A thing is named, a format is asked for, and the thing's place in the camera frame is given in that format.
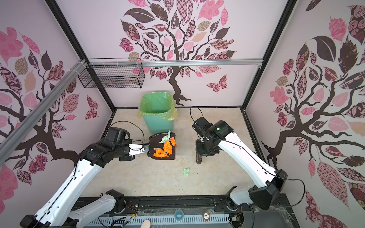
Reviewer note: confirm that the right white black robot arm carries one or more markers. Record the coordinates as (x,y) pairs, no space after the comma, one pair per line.
(268,182)

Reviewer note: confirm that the dark brown plastic dustpan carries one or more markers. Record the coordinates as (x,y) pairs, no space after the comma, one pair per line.
(155,143)

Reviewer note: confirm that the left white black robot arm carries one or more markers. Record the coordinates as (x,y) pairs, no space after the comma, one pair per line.
(58,212)

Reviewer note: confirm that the dark brown hand brush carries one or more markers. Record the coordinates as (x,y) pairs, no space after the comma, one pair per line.
(198,148)

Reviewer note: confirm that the green plastic trash bin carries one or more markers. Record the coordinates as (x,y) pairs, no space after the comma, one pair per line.
(158,125)

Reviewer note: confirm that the aluminium frame bar back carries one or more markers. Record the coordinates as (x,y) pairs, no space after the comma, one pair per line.
(176,63)

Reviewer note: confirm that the small green paper scrap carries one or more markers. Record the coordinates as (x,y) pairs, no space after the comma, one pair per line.
(166,138)

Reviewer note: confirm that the blue tape roll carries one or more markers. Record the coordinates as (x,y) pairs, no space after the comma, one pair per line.
(179,215)

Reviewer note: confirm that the red white tape roll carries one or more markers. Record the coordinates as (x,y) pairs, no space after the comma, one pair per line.
(206,216)

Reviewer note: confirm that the light green bin liner bag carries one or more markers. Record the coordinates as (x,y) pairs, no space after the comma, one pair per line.
(158,104)

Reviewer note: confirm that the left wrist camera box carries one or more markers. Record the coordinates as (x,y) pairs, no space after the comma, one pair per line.
(135,149)

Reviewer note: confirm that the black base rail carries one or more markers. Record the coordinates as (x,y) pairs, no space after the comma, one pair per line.
(279,215)

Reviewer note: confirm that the pink cylinder object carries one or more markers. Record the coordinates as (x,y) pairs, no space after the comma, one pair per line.
(146,224)

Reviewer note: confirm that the long orange paper scrap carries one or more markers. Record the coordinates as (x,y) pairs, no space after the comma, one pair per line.
(173,141)

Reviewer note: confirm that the black wire mesh basket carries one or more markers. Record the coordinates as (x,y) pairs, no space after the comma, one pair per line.
(113,73)

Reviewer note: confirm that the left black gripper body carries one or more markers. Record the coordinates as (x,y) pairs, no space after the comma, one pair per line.
(122,151)

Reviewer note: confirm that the aluminium frame bar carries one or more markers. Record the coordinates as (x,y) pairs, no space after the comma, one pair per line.
(176,63)
(9,145)

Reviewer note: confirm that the white slotted cable duct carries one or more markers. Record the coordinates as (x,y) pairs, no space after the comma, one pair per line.
(158,221)

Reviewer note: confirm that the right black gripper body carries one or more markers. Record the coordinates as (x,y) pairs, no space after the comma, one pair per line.
(206,149)

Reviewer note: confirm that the aluminium frame bar left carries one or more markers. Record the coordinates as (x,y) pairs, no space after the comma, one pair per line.
(9,145)

